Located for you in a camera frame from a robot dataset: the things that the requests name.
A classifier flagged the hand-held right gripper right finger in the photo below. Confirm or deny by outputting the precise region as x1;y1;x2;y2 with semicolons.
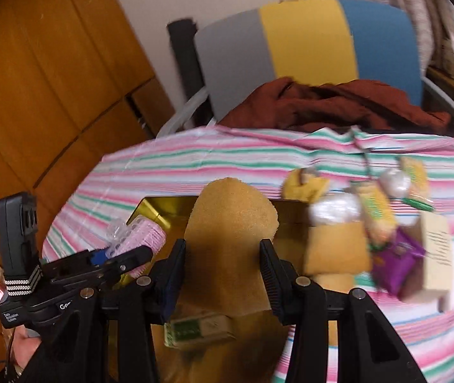
259;238;428;383

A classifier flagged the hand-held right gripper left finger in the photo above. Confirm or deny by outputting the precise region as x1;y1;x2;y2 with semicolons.
31;238;188;383

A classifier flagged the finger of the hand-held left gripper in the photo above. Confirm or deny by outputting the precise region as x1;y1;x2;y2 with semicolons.
98;245;154;288
43;248;108;285

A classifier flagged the pink hair curler pack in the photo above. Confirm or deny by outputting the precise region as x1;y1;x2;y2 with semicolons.
107;214;167;266

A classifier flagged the yellow sponge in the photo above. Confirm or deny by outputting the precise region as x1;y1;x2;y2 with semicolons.
304;221;373;277
314;273;357;294
181;176;281;320

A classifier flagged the gold tin box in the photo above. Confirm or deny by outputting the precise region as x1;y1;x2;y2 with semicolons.
125;195;333;383

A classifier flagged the green paper box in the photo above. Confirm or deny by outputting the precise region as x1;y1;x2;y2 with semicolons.
164;314;236;350

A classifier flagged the purple packet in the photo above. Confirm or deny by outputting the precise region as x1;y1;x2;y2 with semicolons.
371;227;426;297

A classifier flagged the long rice cracker packet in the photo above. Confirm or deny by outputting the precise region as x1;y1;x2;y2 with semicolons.
350;181;397;248

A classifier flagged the beige cardboard box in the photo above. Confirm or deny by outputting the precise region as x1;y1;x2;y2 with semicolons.
400;211;454;304

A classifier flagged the person's left hand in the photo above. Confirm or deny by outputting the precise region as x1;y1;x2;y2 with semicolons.
11;327;44;372

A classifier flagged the white wrapped candy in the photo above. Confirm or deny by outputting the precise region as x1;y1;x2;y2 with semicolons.
379;168;411;199
309;193;362;226

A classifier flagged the yellow packet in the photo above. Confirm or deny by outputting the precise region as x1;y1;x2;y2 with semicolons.
283;168;331;202

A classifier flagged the striped tablecloth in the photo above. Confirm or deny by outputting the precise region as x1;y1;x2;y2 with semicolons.
41;124;454;383

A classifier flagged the small snack packet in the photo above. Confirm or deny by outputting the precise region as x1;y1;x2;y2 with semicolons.
398;156;435;212

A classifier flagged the brown cloth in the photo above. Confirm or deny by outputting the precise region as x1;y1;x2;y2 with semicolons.
219;77;452;133

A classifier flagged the black foam roll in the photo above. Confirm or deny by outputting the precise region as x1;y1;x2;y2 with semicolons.
167;18;208;128

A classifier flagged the grey yellow blue chair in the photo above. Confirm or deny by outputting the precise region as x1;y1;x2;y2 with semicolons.
193;0;425;125

